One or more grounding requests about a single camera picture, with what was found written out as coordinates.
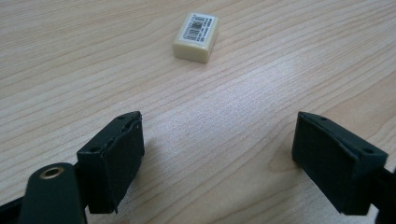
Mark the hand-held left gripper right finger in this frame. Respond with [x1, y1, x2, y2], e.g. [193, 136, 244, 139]
[291, 111, 389, 217]

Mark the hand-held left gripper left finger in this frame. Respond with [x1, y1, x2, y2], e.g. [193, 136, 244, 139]
[76, 110, 146, 215]

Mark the cream eraser with white label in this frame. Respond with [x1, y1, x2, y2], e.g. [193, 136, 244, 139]
[172, 11, 219, 64]

